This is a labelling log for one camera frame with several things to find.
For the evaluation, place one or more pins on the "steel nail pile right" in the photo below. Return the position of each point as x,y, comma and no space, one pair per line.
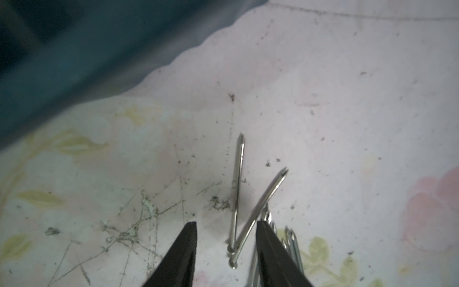
254,272

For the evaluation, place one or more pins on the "steel nail pile left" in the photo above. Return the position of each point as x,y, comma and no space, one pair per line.
239,157

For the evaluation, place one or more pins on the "steel nail pile middle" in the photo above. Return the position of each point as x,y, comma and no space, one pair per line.
265,198

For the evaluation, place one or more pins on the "steel nail pile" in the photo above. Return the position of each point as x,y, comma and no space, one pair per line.
254,272
239,157
265,198
294,249
283,237

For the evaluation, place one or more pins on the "steel nail pile outer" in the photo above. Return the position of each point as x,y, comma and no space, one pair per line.
294,249

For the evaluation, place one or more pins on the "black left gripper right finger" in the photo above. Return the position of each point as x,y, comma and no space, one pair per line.
276,267

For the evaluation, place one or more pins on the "steel nail pile lower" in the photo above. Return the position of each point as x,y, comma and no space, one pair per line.
283,237

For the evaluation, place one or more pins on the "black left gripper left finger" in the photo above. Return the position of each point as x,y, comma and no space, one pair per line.
177,267

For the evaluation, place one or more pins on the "teal plastic storage box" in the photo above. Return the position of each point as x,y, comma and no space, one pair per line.
55,54

